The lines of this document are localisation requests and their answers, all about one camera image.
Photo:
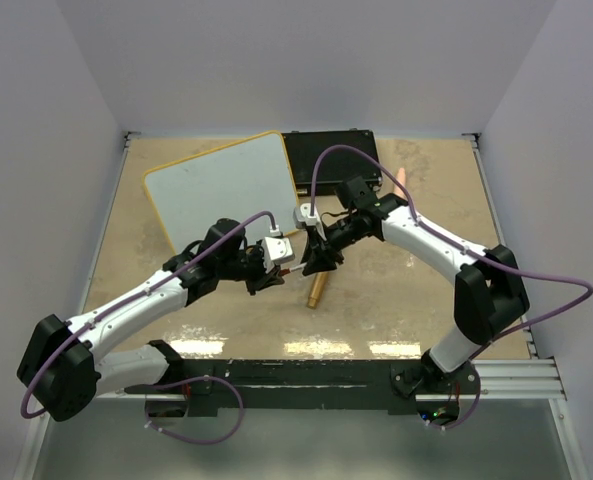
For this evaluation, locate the aluminium frame rails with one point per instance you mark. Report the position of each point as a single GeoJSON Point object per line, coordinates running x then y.
{"type": "Point", "coordinates": [232, 214]}

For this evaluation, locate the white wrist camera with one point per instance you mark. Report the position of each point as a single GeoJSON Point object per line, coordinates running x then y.
{"type": "Point", "coordinates": [277, 249]}
{"type": "Point", "coordinates": [306, 216]}

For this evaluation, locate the yellow framed whiteboard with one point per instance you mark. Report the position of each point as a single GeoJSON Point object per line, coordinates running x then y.
{"type": "Point", "coordinates": [234, 181]}

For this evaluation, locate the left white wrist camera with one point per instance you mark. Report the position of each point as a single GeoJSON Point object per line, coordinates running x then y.
{"type": "Point", "coordinates": [277, 249]}

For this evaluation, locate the red white marker pen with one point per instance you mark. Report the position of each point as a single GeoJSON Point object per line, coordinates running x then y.
{"type": "Point", "coordinates": [292, 269]}

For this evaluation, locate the black hard case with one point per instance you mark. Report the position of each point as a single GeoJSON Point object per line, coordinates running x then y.
{"type": "Point", "coordinates": [331, 157]}

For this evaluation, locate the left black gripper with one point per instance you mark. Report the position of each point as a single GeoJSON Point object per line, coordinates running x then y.
{"type": "Point", "coordinates": [263, 279]}

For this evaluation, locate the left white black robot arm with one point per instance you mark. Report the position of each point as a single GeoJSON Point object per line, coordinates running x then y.
{"type": "Point", "coordinates": [67, 363]}

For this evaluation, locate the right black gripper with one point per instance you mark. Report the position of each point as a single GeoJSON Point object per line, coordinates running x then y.
{"type": "Point", "coordinates": [319, 257]}

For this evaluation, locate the pink microphone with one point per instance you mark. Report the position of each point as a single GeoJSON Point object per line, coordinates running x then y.
{"type": "Point", "coordinates": [400, 182]}

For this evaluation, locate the gold microphone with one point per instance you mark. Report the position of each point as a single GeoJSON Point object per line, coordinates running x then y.
{"type": "Point", "coordinates": [317, 289]}

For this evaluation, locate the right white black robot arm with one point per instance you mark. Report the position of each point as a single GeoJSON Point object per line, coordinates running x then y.
{"type": "Point", "coordinates": [446, 280]}

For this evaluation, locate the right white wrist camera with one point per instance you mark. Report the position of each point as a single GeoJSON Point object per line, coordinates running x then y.
{"type": "Point", "coordinates": [306, 216]}

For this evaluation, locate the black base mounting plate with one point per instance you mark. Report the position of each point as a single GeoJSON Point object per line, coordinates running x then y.
{"type": "Point", "coordinates": [397, 387]}

